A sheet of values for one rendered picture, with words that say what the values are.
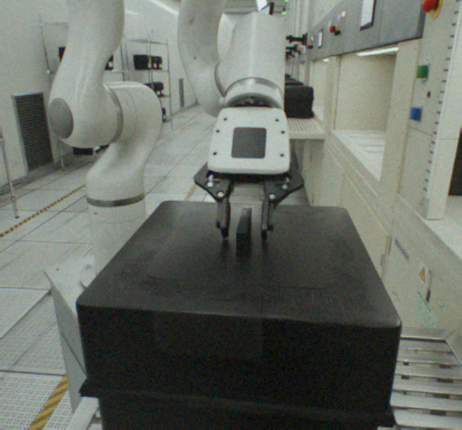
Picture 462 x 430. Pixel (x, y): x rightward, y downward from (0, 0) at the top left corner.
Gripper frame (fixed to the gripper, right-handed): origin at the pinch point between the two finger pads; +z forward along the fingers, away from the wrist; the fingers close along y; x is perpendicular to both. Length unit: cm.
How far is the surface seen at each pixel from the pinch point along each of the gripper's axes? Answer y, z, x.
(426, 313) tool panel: 38, 0, 50
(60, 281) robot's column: -43, 1, 39
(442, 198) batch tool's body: 42, -24, 41
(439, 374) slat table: 29.6, 13.6, 25.6
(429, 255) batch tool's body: 38, -12, 44
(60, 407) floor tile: -73, 31, 116
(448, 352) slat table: 33.2, 9.9, 29.6
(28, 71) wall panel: -266, -266, 248
